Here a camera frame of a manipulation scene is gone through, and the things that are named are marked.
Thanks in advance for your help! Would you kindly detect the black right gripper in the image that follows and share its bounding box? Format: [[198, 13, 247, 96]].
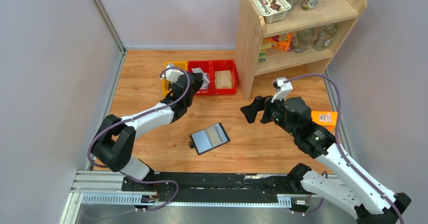
[[240, 91, 298, 138]]

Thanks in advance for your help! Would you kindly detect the white striped credit card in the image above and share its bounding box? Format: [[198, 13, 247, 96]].
[[191, 68, 210, 90]]

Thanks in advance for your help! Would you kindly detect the black leather card holder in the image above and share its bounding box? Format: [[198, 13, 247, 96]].
[[189, 123, 230, 155]]

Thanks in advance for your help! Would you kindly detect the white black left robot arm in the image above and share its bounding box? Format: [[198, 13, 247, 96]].
[[88, 67, 207, 191]]

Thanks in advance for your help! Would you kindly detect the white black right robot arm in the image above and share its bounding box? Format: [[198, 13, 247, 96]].
[[240, 96, 411, 223]]

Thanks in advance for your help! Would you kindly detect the beige cards stack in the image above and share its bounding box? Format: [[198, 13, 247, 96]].
[[215, 70, 234, 89]]

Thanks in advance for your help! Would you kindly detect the yellow plastic bin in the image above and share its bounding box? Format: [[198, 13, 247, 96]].
[[162, 61, 188, 96]]

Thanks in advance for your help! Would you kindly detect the middle red plastic bin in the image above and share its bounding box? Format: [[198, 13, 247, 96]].
[[187, 61, 212, 95]]

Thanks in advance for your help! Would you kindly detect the red plastic bin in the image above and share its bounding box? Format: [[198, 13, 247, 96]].
[[210, 60, 238, 95], [187, 61, 212, 95]]

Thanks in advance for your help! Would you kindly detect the right red plastic bin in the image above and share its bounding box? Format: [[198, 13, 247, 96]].
[[210, 60, 238, 95]]

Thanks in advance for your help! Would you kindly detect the stacked colourful sponges pack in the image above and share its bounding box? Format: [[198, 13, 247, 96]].
[[257, 38, 272, 63]]

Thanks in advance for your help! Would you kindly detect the red orange cookie box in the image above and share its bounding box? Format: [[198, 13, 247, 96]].
[[269, 32, 293, 52]]

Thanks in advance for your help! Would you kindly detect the yellow green juice carton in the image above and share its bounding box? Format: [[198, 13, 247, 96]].
[[311, 111, 338, 131]]

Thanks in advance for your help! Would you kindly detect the clear glass bottle left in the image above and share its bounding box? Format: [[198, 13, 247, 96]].
[[292, 28, 315, 53]]

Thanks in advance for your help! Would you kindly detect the clear glass bottle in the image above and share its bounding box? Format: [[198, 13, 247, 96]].
[[292, 28, 315, 53], [312, 23, 338, 51]]

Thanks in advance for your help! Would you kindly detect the wooden shelf unit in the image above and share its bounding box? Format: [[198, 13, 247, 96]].
[[235, 0, 367, 100]]

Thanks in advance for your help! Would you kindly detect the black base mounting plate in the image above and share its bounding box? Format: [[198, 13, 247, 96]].
[[122, 172, 309, 203]]

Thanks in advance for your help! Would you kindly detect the clear glass bottle right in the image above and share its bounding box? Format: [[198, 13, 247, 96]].
[[312, 23, 338, 51]]

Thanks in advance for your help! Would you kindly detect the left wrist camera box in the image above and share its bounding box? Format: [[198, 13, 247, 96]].
[[159, 64, 184, 83]]

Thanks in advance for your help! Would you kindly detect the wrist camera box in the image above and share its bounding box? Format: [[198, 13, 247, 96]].
[[271, 77, 293, 103], [159, 64, 184, 83]]

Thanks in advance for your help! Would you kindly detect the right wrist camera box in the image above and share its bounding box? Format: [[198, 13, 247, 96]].
[[271, 77, 293, 103]]

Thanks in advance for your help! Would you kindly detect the aluminium frame rail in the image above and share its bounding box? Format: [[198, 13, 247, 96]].
[[60, 0, 128, 224]]

